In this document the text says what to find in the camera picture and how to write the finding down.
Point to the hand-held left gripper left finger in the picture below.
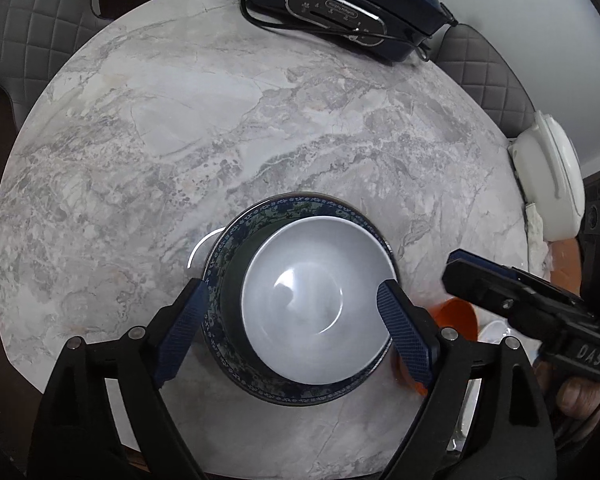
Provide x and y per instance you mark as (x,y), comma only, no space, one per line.
(180,335)

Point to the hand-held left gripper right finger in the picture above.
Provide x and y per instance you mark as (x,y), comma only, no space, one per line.
(404,335)

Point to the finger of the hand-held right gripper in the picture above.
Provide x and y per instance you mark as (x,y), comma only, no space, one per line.
(474,285)
(479,260)

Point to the orange cup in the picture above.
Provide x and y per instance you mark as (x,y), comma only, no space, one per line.
(454,320)

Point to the green bowl with blue pattern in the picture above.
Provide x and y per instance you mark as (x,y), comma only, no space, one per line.
(230,255)

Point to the white bowl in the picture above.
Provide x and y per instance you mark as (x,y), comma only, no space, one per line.
(494,332)
(305,270)

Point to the person's right hand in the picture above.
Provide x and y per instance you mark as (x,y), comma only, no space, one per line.
(574,395)

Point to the white cloth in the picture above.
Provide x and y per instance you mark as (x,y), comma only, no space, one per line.
(535,225)

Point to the white plate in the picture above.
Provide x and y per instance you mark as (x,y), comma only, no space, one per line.
(474,400)

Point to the white kitchen appliance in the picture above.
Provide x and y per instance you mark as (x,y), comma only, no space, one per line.
(554,175)

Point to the grey quilted chair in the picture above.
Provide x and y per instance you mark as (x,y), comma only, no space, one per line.
(479,75)
(35,15)

